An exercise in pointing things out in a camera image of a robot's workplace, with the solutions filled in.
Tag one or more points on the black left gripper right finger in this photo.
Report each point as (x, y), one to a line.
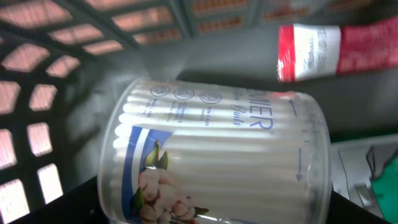
(343, 211)

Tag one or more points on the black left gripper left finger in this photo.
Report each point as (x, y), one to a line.
(80, 206)

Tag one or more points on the white round tub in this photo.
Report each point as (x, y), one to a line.
(181, 152)

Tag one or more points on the grey plastic shopping basket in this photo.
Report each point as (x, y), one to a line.
(65, 65)

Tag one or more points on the red snack package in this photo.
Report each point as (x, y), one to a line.
(307, 51)

